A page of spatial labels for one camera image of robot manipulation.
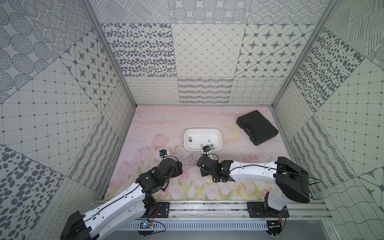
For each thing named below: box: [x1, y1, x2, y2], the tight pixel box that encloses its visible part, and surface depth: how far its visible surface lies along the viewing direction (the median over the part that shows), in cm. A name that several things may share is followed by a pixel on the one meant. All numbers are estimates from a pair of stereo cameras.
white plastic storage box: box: [184, 128, 223, 151], surface depth 100 cm
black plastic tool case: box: [236, 110, 279, 146], surface depth 106 cm
